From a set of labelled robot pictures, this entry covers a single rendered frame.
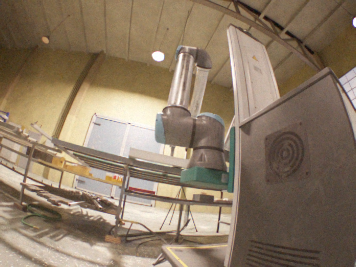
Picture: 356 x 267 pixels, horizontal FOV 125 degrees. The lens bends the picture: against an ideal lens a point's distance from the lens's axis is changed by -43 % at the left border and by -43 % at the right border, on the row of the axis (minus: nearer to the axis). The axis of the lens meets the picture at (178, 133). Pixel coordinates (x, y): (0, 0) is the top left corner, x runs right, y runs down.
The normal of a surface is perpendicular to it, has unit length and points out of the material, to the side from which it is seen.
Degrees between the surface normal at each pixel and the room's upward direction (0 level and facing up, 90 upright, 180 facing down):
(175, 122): 90
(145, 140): 90
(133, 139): 90
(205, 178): 90
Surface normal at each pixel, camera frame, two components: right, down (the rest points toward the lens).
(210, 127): 0.06, -0.39
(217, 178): 0.34, -0.33
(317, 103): -0.93, -0.25
